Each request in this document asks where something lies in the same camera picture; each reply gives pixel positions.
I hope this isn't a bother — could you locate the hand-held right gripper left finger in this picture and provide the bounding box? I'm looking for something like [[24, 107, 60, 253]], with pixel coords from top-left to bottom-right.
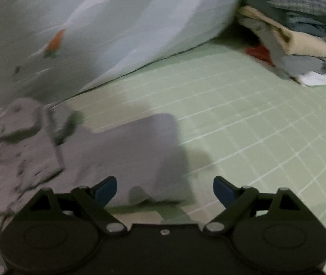
[[28, 176, 128, 237]]

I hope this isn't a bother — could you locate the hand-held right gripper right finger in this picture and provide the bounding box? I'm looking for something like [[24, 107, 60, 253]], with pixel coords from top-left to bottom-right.
[[203, 176, 307, 237]]

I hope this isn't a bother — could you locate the grey drawstring garment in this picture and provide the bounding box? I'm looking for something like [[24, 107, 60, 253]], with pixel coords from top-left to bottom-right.
[[0, 97, 197, 253]]

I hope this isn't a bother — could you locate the red cloth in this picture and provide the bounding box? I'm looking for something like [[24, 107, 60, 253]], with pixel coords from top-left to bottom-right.
[[246, 44, 275, 66]]

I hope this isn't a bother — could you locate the grey folded cloth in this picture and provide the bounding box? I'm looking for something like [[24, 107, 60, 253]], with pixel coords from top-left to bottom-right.
[[237, 17, 326, 81]]

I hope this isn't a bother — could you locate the white cloth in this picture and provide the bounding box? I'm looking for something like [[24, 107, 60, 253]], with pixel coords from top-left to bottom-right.
[[296, 63, 326, 86]]

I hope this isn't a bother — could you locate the beige folded cloth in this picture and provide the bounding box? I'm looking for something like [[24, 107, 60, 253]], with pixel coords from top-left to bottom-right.
[[236, 6, 326, 59]]

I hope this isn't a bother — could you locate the light blue printed blanket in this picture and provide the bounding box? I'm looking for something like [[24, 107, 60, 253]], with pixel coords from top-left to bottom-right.
[[0, 0, 248, 106]]

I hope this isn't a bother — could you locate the blue-grey folded cloth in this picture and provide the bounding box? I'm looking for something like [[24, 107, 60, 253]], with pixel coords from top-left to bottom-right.
[[249, 0, 326, 39]]

